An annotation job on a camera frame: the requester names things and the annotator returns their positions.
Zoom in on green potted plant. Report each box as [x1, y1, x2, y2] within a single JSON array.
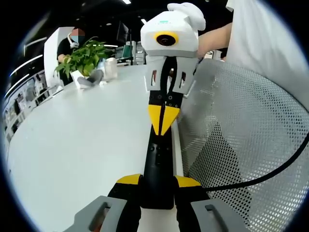
[[54, 36, 114, 86]]

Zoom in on black tripod stand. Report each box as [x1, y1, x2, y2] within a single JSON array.
[[129, 29, 134, 66]]

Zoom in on black screen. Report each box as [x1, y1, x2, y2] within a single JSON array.
[[116, 21, 130, 43]]

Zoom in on person's right hand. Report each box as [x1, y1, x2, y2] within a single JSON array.
[[167, 1, 207, 31]]

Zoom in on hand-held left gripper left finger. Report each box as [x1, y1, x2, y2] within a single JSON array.
[[64, 173, 143, 232]]

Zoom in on person in white shirt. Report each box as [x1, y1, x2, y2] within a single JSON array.
[[225, 0, 309, 104]]

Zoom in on white mesh basket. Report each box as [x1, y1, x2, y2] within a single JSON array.
[[177, 59, 309, 232]]

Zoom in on black cable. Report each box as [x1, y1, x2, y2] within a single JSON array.
[[205, 135, 309, 192]]

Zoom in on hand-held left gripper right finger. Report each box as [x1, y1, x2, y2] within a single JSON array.
[[173, 175, 251, 232]]

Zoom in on black remote control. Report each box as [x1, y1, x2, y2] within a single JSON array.
[[140, 125, 175, 210]]

